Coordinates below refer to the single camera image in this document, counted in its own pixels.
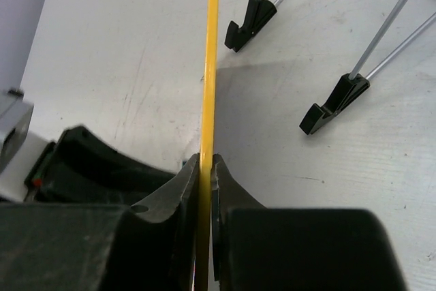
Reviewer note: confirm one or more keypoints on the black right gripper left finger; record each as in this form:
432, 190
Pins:
147, 246

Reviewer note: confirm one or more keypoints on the wire whiteboard stand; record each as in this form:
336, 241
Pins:
293, 62

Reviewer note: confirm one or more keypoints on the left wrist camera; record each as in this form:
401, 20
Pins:
16, 116

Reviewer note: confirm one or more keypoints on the yellow framed small whiteboard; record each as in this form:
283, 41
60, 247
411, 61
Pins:
206, 149

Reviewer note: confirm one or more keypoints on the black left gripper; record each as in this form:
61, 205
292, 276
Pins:
81, 168

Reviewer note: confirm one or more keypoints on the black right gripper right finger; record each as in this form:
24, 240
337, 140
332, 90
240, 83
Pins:
258, 248

